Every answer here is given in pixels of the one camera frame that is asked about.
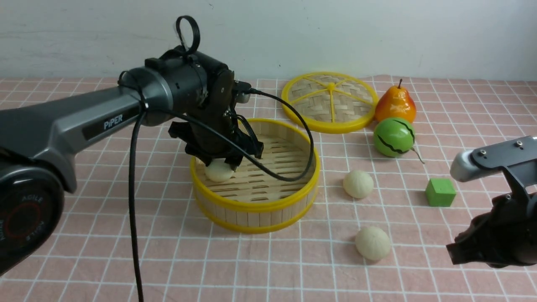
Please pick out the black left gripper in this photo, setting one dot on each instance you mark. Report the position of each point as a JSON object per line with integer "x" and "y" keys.
{"x": 218, "y": 135}

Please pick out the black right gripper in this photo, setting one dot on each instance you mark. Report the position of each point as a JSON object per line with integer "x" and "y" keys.
{"x": 504, "y": 236}

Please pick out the white bun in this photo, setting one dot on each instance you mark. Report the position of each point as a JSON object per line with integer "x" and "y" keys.
{"x": 218, "y": 171}
{"x": 358, "y": 184}
{"x": 373, "y": 243}

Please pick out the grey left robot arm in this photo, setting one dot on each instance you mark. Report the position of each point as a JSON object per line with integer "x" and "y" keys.
{"x": 39, "y": 142}

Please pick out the yellow-rimmed bamboo steamer tray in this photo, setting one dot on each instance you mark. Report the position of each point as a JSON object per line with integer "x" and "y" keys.
{"x": 253, "y": 202}

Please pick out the yellow woven steamer lid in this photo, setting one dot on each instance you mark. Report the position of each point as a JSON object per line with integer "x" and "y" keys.
{"x": 331, "y": 102}

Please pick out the green foam cube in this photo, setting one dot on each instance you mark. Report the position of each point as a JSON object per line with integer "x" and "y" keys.
{"x": 440, "y": 192}

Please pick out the pink grid tablecloth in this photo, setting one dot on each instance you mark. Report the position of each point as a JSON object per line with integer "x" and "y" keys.
{"x": 185, "y": 258}

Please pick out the green toy watermelon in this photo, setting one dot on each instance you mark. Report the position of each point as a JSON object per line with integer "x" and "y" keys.
{"x": 394, "y": 137}

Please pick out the orange toy pear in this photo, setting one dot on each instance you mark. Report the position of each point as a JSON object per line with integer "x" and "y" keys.
{"x": 396, "y": 103}

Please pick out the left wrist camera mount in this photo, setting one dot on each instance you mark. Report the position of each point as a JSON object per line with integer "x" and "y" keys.
{"x": 241, "y": 92}

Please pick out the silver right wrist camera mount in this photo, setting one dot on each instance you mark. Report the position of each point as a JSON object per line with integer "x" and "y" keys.
{"x": 515, "y": 158}

